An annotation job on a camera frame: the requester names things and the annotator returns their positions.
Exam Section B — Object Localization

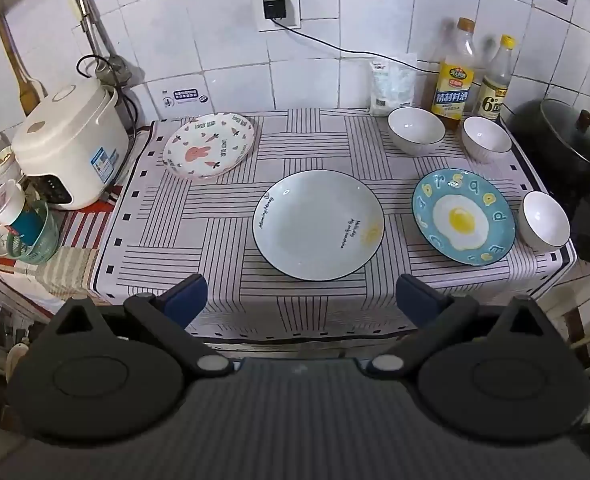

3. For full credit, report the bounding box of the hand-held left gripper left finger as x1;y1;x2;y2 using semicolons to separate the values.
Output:
49;274;236;379

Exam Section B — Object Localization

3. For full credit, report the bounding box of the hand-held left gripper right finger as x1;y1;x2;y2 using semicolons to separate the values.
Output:
362;274;550;380

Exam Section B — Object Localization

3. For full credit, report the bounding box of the blue fried egg print plate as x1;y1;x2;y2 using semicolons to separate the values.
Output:
411;168;517;266

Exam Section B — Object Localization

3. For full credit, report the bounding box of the white plate with black rim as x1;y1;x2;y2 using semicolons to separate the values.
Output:
252;170;386;282

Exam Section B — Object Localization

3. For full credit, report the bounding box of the bunny and carrot print plate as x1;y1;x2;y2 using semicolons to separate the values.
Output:
162;112;256;181

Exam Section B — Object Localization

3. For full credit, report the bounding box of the white bowl with black rim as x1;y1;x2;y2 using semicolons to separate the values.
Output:
387;106;446;157
517;191;572;253
462;116;513;164

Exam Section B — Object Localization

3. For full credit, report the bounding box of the white striped tablecloth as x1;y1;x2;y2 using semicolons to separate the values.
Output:
92;107;578;346

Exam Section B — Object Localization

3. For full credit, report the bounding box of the red striped cloth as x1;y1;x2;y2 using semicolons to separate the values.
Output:
0;185;126;311

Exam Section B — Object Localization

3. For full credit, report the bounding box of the green plastic cup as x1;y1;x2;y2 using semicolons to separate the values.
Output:
6;200;60;265

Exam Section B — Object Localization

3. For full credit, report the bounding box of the white rice cooker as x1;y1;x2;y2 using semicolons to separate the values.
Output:
11;80;130;211

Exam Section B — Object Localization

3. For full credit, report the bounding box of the black wok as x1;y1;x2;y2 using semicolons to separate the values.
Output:
505;99;590;201

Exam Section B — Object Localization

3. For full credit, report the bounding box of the white cup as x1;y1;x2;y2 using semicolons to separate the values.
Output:
0;180;28;228

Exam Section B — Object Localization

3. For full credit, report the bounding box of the white salt bag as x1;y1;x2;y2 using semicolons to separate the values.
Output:
369;54;420;117

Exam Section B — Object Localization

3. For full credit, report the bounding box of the yellow label cooking wine bottle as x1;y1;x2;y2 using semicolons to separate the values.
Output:
431;17;477;122

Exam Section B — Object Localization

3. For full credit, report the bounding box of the clear vinegar bottle yellow cap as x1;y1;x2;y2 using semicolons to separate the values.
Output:
472;35;518;122

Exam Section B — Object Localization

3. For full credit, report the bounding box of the glass pot lid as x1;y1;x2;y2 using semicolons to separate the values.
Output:
540;99;590;181

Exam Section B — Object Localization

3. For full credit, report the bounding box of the white condiment jar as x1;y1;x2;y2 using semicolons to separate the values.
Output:
0;132;20;181

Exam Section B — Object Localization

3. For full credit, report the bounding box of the wooden spatula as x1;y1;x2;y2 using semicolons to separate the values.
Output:
0;11;43;116

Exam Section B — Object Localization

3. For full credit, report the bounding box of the hanging metal utensil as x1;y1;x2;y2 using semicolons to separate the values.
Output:
65;0;126;81

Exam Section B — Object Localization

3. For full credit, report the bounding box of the black and white wall sticker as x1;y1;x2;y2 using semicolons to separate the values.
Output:
162;89;210;108

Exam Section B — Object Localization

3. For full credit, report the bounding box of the black rice cooker cord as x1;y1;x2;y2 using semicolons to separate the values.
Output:
77;55;142;137

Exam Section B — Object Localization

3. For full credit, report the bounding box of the black adapter cable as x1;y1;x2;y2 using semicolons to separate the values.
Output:
273;17;438;76

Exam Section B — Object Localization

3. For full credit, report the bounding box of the white wall socket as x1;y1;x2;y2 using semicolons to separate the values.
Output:
253;0;302;32

